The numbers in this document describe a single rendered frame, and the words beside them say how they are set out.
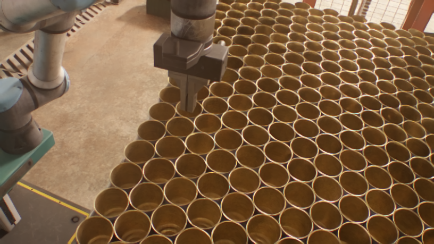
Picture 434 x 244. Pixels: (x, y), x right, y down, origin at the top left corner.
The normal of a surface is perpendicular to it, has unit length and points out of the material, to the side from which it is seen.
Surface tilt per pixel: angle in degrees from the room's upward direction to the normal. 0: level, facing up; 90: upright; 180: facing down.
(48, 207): 0
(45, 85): 69
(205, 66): 92
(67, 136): 0
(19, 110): 90
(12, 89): 8
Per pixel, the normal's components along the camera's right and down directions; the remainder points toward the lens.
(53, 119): 0.11, -0.73
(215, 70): -0.26, 0.66
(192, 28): 0.01, 0.71
